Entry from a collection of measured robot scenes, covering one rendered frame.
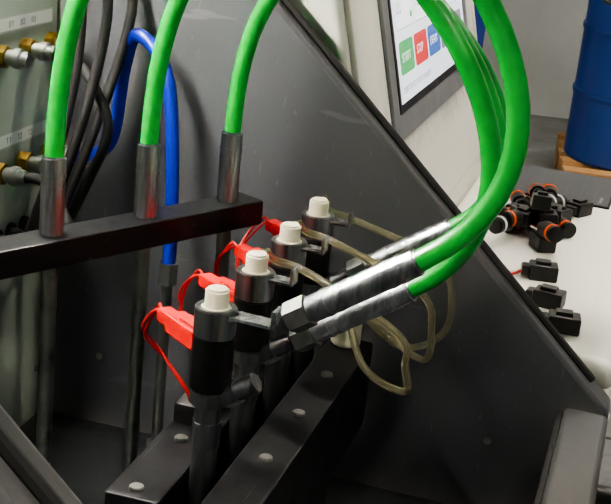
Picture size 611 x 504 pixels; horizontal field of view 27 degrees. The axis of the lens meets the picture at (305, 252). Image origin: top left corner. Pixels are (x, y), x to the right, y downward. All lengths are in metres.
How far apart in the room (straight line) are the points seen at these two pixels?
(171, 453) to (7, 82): 0.37
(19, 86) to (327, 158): 0.27
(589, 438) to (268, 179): 0.35
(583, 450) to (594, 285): 0.34
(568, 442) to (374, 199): 0.26
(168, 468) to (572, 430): 0.37
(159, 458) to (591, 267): 0.67
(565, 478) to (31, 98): 0.56
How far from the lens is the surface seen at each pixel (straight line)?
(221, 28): 1.11
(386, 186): 1.09
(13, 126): 1.12
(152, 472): 0.87
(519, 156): 0.73
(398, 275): 0.76
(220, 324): 0.81
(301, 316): 0.79
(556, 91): 7.32
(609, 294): 1.33
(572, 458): 1.03
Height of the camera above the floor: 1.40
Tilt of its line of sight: 18 degrees down
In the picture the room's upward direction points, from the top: 6 degrees clockwise
